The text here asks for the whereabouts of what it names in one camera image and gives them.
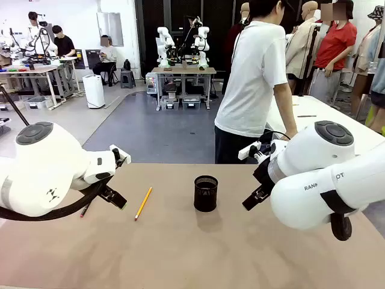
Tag white table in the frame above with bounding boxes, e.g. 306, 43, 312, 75
266, 95, 385, 157

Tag clear floor storage bin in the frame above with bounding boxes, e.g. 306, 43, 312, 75
23, 95, 54, 111

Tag shiny wall panel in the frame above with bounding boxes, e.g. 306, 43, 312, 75
96, 11, 125, 48

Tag black tripod leg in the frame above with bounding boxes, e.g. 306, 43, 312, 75
0, 85, 30, 126

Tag wooden background desk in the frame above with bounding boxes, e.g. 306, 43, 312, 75
0, 64, 63, 110

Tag seated person in grey top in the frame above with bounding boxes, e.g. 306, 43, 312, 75
91, 35, 119, 86

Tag white air purifier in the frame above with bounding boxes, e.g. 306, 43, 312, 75
82, 74, 106, 110

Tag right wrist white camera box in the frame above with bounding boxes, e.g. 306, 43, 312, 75
238, 140, 262, 161

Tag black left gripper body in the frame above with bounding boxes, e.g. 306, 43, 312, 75
95, 175, 117, 196

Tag person in red shirt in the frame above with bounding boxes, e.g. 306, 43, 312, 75
309, 0, 359, 106

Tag black mesh pen holder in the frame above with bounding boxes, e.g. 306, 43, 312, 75
193, 175, 219, 213

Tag person in white T-shirt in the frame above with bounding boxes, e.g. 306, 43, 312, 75
214, 0, 299, 165

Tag yellow pencil pink eraser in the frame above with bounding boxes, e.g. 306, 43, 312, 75
134, 186, 153, 222

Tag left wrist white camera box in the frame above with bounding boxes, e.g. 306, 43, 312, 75
109, 144, 132, 164

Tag background robot work table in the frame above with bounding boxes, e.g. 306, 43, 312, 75
150, 66, 217, 111

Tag person's right forearm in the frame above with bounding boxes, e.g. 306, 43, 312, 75
273, 82, 298, 136

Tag mannequin in dark red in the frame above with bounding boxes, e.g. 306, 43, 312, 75
221, 2, 251, 94

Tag black standing panel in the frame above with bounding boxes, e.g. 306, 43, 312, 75
85, 49, 102, 69
73, 49, 87, 70

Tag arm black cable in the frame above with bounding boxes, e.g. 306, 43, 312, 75
319, 188, 368, 241
0, 180, 105, 222

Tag grey storage bin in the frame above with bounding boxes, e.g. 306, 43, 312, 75
181, 95, 202, 111
161, 95, 181, 111

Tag computer tower coloured lights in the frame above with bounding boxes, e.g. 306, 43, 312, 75
145, 73, 159, 96

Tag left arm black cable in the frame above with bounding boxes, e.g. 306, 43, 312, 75
0, 180, 105, 222

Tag standing person in white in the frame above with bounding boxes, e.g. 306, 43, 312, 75
26, 11, 48, 55

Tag mannequin with bucket hat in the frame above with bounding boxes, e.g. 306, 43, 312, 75
351, 5, 385, 133

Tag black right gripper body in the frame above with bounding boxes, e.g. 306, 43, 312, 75
253, 155, 276, 190

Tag mannequin in beige coat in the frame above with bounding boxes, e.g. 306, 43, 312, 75
285, 0, 320, 81

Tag stacked grey stools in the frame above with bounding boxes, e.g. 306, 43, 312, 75
120, 69, 137, 89

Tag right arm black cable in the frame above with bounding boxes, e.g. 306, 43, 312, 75
319, 188, 368, 241

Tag person in black T-shirt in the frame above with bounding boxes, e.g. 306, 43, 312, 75
51, 25, 76, 58

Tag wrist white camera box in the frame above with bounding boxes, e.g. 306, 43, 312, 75
238, 140, 262, 161
109, 144, 132, 164

